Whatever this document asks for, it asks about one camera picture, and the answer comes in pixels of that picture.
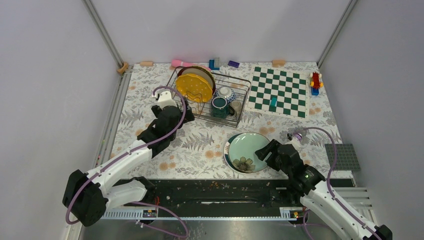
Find mint green flower plate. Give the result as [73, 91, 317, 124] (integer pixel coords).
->
[227, 132, 272, 174]

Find white plate green red rim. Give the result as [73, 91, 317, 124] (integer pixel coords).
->
[223, 133, 266, 175]

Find yellow dotted scalloped plate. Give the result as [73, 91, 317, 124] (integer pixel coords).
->
[175, 73, 213, 103]

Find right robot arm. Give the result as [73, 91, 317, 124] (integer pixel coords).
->
[255, 137, 393, 240]

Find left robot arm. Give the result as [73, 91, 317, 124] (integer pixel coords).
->
[62, 97, 194, 227]

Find purple glitter tube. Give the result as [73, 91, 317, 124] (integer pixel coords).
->
[293, 133, 303, 142]

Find teal block on chessboard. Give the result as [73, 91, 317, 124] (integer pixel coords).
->
[268, 97, 277, 113]

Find dark green mug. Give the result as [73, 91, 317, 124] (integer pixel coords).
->
[210, 96, 236, 119]

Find floral tablecloth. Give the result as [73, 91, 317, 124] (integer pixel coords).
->
[104, 63, 342, 179]

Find pink toy bat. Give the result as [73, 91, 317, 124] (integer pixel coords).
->
[170, 59, 211, 71]

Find beige plate dark red rim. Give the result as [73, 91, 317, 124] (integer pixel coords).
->
[177, 66, 216, 93]

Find blue white patterned bowl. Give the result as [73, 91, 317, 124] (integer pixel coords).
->
[214, 86, 236, 103]

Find grey lego baseplate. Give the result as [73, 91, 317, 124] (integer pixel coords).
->
[324, 143, 361, 172]

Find left wooden block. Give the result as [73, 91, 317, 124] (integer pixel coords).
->
[139, 61, 154, 67]

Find green white chessboard mat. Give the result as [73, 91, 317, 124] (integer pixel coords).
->
[245, 65, 310, 120]

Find corner wooden block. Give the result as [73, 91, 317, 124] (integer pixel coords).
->
[116, 62, 129, 75]

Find blue grey lego bricks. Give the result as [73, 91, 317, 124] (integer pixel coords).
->
[208, 57, 221, 71]

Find red yellow blue lego toy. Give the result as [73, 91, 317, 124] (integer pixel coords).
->
[309, 72, 324, 96]

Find right wooden block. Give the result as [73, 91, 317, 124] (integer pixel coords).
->
[271, 59, 286, 68]

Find purple lego brick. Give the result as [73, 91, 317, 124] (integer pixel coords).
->
[227, 60, 240, 68]

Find black wire dish rack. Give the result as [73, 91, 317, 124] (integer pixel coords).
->
[167, 66, 251, 128]

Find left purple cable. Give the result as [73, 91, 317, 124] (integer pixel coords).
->
[64, 85, 190, 239]

